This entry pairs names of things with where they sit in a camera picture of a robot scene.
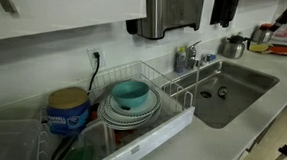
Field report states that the round metal sink stopper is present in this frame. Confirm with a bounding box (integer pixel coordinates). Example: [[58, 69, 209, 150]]
[[217, 85, 230, 99]]

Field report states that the orange plate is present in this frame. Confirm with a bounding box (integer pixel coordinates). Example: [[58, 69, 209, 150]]
[[267, 43, 287, 57]]

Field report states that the yellow plate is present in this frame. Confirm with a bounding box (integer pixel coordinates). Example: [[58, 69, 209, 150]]
[[247, 41, 271, 55]]

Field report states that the steel carafe black lid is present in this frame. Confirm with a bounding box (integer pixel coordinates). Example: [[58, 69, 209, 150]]
[[220, 33, 252, 60]]

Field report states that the blue sponge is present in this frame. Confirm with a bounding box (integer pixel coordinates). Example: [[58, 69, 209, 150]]
[[207, 53, 217, 63]]

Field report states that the stainless steel sink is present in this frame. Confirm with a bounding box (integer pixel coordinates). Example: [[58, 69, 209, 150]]
[[159, 55, 282, 133]]

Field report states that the dish soap bottle yellow cap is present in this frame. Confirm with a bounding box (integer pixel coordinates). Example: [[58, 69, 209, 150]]
[[173, 45, 188, 75]]

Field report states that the stainless paper towel dispenser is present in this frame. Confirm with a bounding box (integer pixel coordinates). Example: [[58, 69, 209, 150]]
[[124, 0, 205, 43]]

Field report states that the teal bowl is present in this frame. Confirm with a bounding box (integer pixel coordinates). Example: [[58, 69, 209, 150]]
[[110, 78, 150, 110]]

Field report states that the white dish rack tray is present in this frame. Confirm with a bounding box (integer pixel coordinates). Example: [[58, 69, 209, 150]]
[[92, 100, 196, 160]]

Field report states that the white plate black patterned rim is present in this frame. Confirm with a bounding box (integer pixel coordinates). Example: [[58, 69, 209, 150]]
[[100, 87, 163, 125], [95, 100, 162, 133]]

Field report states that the white upper cabinet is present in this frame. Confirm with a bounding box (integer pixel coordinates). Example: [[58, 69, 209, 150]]
[[0, 0, 148, 51]]

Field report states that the small clear plastic container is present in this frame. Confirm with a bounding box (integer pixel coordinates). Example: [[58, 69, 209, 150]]
[[75, 119, 119, 160]]

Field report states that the blue coffee can tan lid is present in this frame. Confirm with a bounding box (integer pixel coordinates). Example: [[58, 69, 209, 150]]
[[44, 85, 93, 138]]

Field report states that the green plastic lid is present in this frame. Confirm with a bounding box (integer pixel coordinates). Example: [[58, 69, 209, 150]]
[[61, 144, 97, 160]]

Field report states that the large clear plastic container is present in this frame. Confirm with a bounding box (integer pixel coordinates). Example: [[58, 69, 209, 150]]
[[0, 116, 44, 160]]

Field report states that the black wall soap dispenser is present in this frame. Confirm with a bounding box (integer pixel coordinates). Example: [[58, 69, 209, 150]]
[[209, 0, 242, 30]]

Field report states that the white wire dish rack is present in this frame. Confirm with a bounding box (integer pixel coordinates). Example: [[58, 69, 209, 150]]
[[36, 54, 197, 160]]

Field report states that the black power plug cable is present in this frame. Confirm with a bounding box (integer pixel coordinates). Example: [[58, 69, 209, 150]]
[[87, 51, 102, 93]]

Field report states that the white wall outlet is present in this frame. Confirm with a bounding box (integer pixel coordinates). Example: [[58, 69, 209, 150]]
[[84, 45, 107, 71]]

